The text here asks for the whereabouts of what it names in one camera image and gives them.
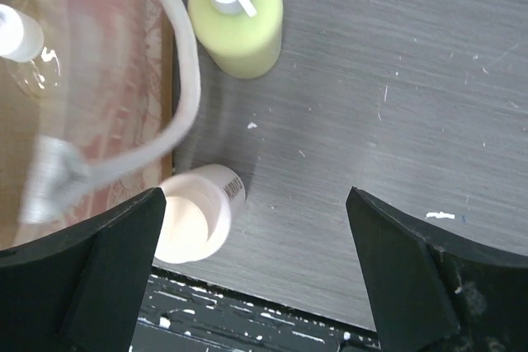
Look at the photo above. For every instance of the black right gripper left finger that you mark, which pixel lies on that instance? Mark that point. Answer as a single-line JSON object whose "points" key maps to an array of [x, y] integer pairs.
{"points": [[81, 288]]}

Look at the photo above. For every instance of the beige bottle wide cap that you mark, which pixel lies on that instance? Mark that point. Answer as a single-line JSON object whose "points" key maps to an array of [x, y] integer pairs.
{"points": [[200, 207]]}

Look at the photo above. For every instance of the green pump lotion bottle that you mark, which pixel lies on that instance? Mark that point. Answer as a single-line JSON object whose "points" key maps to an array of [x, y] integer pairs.
{"points": [[243, 37]]}

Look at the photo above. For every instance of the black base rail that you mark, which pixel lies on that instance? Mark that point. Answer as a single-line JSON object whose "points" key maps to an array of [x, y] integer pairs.
{"points": [[183, 314]]}

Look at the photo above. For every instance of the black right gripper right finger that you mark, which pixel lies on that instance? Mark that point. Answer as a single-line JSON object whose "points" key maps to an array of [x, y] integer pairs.
{"points": [[432, 290]]}

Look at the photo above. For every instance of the amber bottle white cap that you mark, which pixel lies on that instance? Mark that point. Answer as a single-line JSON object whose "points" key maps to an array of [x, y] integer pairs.
{"points": [[29, 46]]}

